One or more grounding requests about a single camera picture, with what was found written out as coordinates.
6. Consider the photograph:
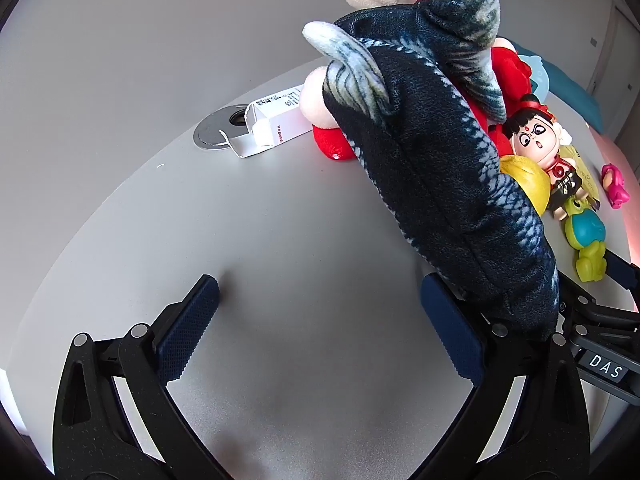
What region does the green and blue toy figure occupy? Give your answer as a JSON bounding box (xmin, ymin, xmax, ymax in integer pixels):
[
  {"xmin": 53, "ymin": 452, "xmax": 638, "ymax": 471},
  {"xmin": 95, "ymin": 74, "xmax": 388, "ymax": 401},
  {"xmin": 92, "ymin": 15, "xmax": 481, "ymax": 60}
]
[{"xmin": 565, "ymin": 199, "xmax": 608, "ymax": 283}]

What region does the round metal cable grommet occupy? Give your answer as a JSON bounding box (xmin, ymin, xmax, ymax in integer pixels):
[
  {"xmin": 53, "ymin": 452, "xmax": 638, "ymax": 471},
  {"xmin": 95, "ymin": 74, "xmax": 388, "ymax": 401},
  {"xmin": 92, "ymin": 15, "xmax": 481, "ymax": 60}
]
[{"xmin": 193, "ymin": 104, "xmax": 251, "ymax": 150}]

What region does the dark blue fish plush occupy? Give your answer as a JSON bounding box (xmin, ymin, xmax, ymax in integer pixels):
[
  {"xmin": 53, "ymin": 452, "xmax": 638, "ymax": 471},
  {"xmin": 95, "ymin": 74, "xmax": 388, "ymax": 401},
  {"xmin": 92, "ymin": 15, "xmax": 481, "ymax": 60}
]
[{"xmin": 302, "ymin": 0, "xmax": 561, "ymax": 343}]

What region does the white wardrobe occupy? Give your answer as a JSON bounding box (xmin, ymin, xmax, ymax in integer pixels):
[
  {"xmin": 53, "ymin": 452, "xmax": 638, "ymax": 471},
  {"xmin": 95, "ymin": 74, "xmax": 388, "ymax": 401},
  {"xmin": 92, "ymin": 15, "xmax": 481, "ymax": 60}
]
[{"xmin": 587, "ymin": 0, "xmax": 640, "ymax": 151}]

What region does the yellow-green pouch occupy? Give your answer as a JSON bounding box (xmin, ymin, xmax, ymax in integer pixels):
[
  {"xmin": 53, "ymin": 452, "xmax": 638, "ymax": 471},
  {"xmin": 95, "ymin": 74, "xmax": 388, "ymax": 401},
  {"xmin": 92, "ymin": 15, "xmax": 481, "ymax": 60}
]
[{"xmin": 560, "ymin": 145, "xmax": 602, "ymax": 211}]

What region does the red and cream plush doll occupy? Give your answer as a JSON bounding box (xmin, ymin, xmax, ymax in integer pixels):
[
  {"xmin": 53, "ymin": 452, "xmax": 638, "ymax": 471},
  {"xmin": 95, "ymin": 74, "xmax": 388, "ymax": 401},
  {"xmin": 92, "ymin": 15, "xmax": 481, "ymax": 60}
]
[{"xmin": 300, "ymin": 0, "xmax": 533, "ymax": 162}]

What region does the teal pillow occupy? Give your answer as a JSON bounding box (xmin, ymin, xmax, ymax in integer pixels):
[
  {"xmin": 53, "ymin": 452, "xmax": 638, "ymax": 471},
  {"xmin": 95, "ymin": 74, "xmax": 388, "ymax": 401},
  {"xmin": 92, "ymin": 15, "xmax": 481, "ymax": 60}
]
[{"xmin": 540, "ymin": 59, "xmax": 604, "ymax": 133}]

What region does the small pink toy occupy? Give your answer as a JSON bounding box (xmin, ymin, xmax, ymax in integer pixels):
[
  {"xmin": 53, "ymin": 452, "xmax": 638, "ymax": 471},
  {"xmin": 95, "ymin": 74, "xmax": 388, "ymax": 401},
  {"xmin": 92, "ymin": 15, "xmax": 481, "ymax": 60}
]
[{"xmin": 601, "ymin": 162, "xmax": 629, "ymax": 209}]

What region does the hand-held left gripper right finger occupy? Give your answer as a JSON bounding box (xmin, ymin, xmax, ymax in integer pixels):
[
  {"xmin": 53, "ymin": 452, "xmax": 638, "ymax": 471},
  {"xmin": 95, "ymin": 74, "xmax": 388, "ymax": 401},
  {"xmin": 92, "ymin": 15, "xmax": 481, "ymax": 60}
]
[{"xmin": 412, "ymin": 272, "xmax": 593, "ymax": 480}]

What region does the white carton box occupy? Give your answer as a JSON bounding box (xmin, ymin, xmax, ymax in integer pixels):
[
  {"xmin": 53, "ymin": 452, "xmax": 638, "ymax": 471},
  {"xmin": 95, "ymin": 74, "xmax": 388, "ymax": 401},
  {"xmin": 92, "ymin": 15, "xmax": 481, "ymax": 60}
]
[{"xmin": 229, "ymin": 87, "xmax": 313, "ymax": 159}]

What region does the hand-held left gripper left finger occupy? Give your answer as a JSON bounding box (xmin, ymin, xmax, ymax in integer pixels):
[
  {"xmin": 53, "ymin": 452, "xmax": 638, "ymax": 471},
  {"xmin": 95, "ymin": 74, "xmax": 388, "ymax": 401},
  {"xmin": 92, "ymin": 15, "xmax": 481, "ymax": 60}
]
[{"xmin": 52, "ymin": 274, "xmax": 236, "ymax": 480}]

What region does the black-haired doll figurine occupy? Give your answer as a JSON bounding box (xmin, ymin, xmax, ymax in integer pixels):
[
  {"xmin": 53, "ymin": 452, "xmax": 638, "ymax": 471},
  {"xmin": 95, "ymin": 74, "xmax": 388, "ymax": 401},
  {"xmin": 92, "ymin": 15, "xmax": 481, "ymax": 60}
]
[{"xmin": 502, "ymin": 94, "xmax": 586, "ymax": 221}]

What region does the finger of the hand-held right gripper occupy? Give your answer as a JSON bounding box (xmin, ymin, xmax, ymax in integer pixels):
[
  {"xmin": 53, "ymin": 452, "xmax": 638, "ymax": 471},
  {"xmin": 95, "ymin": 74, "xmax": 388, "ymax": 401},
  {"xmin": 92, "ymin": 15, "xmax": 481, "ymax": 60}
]
[
  {"xmin": 559, "ymin": 280, "xmax": 599, "ymax": 314},
  {"xmin": 602, "ymin": 250, "xmax": 640, "ymax": 293}
]

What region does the bed with pink sheet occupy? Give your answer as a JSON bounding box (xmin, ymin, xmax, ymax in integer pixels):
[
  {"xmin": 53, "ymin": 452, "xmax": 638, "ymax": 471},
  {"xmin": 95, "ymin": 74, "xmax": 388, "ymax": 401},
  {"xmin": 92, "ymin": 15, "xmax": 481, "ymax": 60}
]
[{"xmin": 595, "ymin": 130, "xmax": 640, "ymax": 311}]

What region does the light blue plush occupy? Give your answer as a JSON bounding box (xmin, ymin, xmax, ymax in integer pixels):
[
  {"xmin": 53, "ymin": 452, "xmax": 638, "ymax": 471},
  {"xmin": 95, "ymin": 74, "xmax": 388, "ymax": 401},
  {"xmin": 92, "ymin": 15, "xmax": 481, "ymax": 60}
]
[{"xmin": 515, "ymin": 52, "xmax": 551, "ymax": 98}]

